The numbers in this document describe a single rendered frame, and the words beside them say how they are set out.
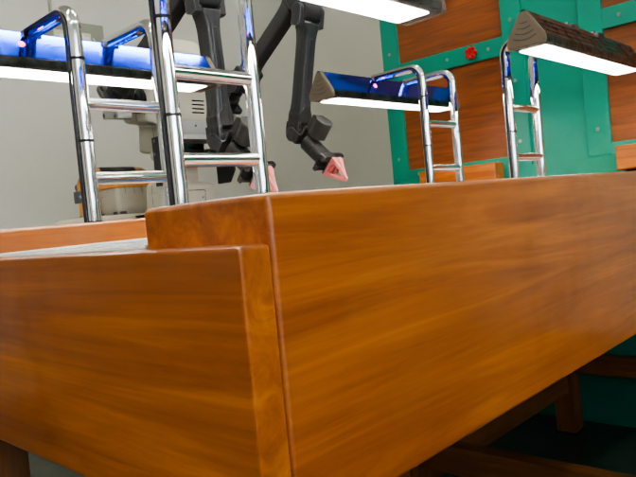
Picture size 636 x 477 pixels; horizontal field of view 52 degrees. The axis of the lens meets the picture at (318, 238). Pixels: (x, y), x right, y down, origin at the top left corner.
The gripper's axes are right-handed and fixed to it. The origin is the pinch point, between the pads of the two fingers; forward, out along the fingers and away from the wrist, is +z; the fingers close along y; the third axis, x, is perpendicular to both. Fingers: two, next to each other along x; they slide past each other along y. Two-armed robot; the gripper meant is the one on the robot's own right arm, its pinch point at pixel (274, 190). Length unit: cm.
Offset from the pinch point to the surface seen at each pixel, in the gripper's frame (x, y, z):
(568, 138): -34, 89, 24
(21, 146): 102, 21, -179
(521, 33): -62, 10, 33
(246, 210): -59, -93, 78
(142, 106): -28, -54, 12
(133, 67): -27, -47, -5
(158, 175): -19, -52, 19
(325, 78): -28.5, 9.9, -9.1
